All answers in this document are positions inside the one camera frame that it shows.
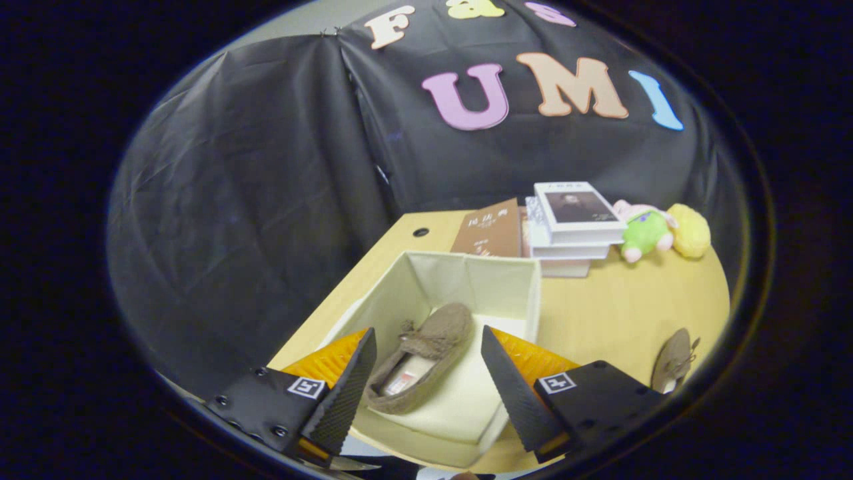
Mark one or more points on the black backdrop cloth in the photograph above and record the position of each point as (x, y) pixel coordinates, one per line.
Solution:
(266, 200)

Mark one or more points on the white book with dark cover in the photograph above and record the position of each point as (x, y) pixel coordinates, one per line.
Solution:
(578, 213)

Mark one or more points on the brown suede shoe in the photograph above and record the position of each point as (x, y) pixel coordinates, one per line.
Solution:
(426, 353)
(673, 360)

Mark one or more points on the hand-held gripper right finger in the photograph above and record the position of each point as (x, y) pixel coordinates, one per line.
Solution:
(516, 393)

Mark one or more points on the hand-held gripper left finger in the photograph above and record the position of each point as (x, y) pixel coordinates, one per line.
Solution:
(346, 393)

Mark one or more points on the cream fabric storage box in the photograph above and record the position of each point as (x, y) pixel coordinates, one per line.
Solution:
(466, 400)

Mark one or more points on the green pink plush toy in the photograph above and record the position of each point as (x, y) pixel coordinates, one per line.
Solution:
(643, 232)

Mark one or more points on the yellow plush toy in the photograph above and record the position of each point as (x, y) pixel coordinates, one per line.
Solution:
(692, 230)

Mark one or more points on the brown book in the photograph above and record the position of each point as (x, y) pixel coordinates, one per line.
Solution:
(490, 232)

